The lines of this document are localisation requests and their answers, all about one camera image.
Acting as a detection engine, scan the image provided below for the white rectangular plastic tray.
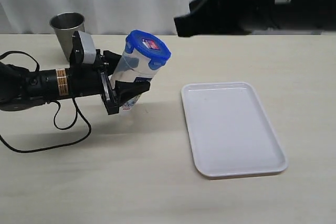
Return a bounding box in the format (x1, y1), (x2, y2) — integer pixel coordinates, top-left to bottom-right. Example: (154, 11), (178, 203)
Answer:
(181, 82), (289, 179)

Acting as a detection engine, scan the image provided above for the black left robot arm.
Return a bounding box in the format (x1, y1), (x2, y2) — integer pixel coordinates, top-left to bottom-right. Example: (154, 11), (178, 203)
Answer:
(1, 49), (121, 114)

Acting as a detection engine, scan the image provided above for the stainless steel cup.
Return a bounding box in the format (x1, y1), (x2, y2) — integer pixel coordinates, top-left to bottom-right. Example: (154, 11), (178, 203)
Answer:
(49, 12), (85, 62)

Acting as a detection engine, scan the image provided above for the clear plastic tall container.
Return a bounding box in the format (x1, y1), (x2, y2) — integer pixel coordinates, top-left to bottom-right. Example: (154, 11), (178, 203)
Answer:
(109, 50), (166, 116)

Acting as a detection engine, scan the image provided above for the blue plastic container lid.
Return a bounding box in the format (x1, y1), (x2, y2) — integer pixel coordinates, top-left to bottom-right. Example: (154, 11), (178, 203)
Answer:
(124, 30), (171, 70)

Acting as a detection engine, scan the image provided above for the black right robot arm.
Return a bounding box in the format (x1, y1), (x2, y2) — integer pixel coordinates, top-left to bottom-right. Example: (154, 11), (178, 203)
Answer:
(110, 0), (335, 108)

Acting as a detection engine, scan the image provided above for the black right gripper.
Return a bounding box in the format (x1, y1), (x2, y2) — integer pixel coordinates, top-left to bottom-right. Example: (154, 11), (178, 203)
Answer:
(174, 0), (277, 38)

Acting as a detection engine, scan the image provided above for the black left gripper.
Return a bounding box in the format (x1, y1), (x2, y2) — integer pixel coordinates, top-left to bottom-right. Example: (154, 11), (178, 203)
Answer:
(68, 49), (151, 115)

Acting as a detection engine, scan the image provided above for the black cable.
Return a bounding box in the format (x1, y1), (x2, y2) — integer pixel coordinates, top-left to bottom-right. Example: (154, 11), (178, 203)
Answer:
(0, 50), (92, 154)

